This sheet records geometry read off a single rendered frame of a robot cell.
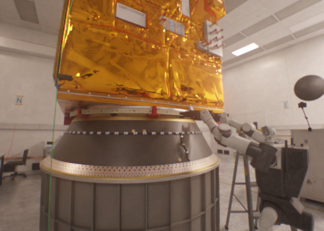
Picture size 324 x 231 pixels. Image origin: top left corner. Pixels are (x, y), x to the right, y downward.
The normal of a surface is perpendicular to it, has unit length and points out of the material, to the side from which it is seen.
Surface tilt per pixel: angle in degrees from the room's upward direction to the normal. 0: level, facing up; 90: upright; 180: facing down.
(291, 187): 90
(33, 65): 90
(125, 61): 87
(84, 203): 90
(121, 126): 62
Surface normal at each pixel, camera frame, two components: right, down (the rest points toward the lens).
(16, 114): 0.54, -0.11
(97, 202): -0.11, -0.14
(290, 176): -0.74, -0.09
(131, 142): 0.10, -0.59
